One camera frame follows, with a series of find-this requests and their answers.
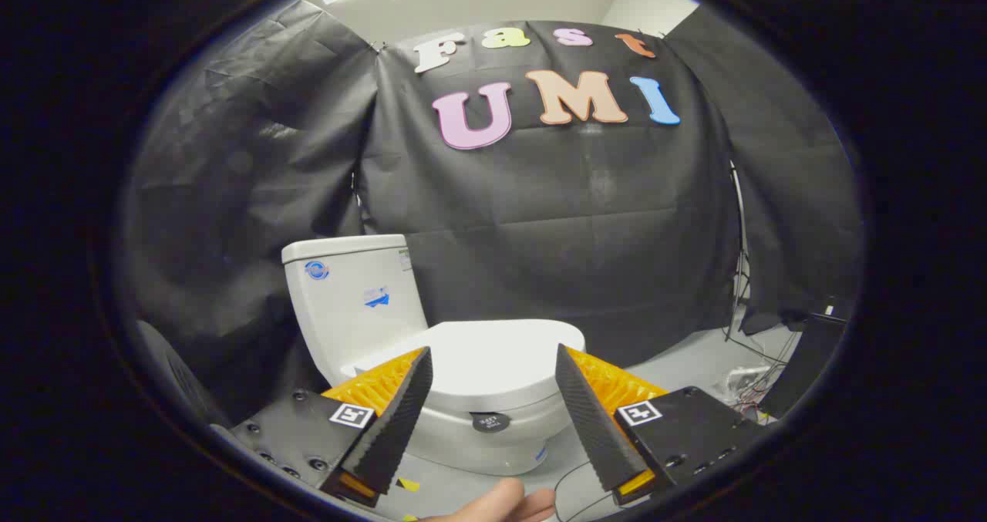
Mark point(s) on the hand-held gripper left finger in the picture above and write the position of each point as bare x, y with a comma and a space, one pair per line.
401, 414

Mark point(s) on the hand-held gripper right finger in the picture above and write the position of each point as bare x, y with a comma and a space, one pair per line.
590, 414

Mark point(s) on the white toilet lid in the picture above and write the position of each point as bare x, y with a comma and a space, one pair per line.
493, 360

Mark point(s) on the white toilet with tank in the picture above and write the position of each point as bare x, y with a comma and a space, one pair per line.
347, 314

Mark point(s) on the yellow tape scrap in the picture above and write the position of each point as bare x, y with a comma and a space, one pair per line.
409, 484

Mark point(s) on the black backdrop cloth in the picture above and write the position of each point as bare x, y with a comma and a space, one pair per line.
578, 221

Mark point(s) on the thin dark stand pole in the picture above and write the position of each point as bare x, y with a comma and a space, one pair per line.
742, 260

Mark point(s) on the black box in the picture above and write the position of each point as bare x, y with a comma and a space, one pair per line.
806, 360

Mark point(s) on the dark rounded object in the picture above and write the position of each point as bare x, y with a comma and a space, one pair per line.
181, 375

